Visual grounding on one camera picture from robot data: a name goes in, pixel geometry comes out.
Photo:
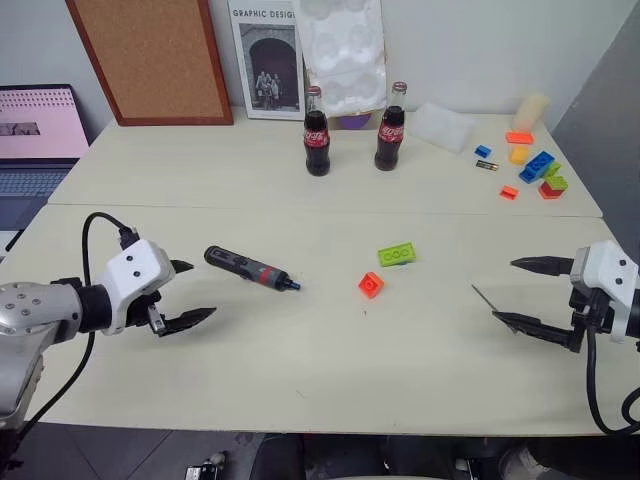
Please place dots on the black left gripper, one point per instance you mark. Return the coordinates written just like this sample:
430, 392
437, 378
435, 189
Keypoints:
140, 310

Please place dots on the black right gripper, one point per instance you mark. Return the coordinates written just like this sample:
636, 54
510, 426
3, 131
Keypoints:
595, 312

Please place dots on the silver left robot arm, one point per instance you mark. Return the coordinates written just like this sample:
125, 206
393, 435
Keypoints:
30, 310

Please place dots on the thin dark metal needle tip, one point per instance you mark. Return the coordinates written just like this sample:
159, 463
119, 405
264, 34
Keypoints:
483, 297

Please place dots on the black red electric screwdriver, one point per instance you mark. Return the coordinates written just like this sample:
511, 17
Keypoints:
245, 266

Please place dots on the red toy brick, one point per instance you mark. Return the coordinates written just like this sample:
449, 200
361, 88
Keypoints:
550, 192

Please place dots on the small orange toy brick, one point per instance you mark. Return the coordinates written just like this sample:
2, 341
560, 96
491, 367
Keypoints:
509, 193

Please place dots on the green brick on stack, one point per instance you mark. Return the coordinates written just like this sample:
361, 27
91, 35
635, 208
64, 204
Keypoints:
557, 182

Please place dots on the small green toy brick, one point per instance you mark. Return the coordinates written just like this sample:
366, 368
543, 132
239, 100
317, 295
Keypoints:
553, 169

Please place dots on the large blue toy brick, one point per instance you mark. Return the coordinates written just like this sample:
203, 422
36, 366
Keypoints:
536, 166

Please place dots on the small dark battery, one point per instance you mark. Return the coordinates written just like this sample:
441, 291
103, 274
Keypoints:
486, 166

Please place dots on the yellow toy brick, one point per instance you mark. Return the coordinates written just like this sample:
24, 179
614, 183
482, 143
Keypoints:
519, 155

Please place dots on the lime green toy brick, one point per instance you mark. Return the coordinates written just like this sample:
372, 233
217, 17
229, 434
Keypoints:
397, 253

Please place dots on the small blue toy brick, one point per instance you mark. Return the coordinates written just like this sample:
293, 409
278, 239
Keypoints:
483, 151

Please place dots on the flat orange toy brick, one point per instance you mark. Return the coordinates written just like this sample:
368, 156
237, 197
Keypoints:
520, 137

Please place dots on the small orange square brick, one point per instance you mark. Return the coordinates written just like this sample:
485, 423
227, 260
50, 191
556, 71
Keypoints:
371, 285

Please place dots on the black device under table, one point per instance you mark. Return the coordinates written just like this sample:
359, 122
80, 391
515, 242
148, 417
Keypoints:
205, 469

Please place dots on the glass cola bottle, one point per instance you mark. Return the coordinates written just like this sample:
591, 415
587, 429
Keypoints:
317, 145
390, 140

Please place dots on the open laptop pink screen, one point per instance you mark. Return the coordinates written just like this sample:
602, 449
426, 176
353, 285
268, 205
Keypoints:
35, 130

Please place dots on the purple round disc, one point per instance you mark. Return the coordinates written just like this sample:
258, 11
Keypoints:
354, 121

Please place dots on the graphic design book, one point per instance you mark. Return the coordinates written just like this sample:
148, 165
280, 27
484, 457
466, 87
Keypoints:
270, 65

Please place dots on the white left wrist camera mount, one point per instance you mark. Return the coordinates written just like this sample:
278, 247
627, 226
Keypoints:
137, 267

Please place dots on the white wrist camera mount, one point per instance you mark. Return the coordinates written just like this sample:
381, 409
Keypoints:
602, 272
137, 267

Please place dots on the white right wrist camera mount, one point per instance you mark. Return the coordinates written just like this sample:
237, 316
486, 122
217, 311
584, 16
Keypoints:
602, 272

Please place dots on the cork board wooden frame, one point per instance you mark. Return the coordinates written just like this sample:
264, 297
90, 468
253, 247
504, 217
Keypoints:
150, 55

